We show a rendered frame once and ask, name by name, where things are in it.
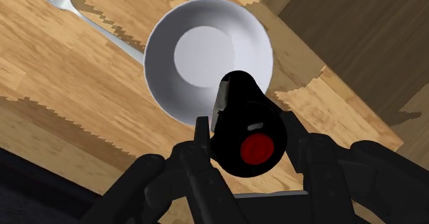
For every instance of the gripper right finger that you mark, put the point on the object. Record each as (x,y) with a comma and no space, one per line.
(335,176)

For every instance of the white bowl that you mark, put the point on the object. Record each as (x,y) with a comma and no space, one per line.
(201,59)

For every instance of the silver fork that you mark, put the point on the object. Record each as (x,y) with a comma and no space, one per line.
(83,19)

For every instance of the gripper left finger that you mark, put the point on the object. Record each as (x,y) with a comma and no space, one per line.
(201,179)

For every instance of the black cylinder with red button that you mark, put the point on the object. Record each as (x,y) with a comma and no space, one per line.
(248,129)

